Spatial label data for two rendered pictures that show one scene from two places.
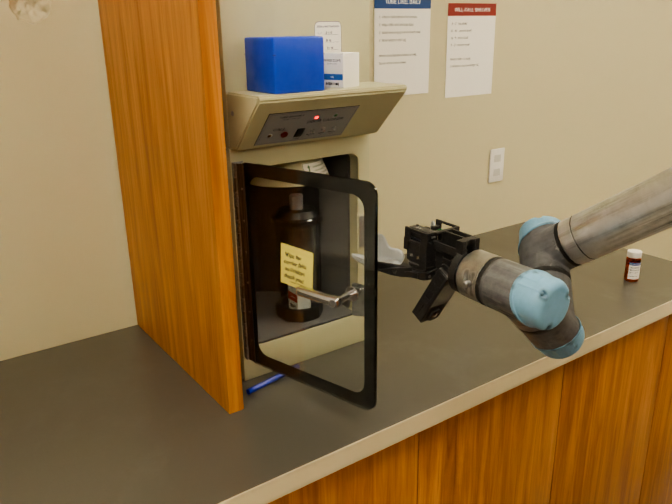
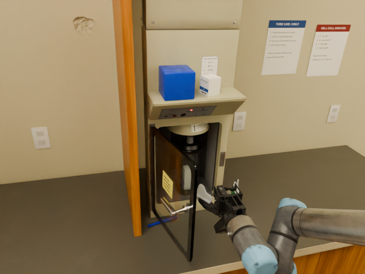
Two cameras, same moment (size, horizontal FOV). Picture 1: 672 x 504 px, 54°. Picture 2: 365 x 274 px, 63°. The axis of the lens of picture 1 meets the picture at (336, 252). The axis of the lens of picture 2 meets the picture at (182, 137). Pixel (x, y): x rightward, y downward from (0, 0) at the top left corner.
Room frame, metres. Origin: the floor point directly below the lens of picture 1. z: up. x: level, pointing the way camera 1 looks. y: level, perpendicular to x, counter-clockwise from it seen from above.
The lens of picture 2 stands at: (0.29, -0.26, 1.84)
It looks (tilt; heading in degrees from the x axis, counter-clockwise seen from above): 27 degrees down; 20
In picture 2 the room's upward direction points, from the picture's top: 2 degrees clockwise
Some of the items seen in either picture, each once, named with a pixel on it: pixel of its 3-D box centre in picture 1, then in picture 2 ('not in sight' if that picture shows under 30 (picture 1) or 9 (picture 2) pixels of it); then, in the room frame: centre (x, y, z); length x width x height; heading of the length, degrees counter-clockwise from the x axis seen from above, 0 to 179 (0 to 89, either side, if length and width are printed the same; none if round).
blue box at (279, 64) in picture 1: (284, 64); (176, 82); (1.18, 0.08, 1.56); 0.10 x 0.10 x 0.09; 35
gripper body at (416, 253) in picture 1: (443, 256); (230, 207); (0.98, -0.17, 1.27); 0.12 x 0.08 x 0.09; 35
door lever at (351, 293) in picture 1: (326, 293); (172, 205); (1.00, 0.02, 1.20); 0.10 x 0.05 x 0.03; 50
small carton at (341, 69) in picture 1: (340, 69); (209, 85); (1.24, -0.01, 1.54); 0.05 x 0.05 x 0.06; 53
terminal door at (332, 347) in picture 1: (305, 283); (170, 192); (1.07, 0.05, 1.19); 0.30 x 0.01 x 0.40; 50
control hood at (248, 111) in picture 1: (320, 116); (195, 107); (1.22, 0.02, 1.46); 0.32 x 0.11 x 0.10; 125
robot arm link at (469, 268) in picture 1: (479, 276); (240, 229); (0.91, -0.21, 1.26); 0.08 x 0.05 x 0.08; 125
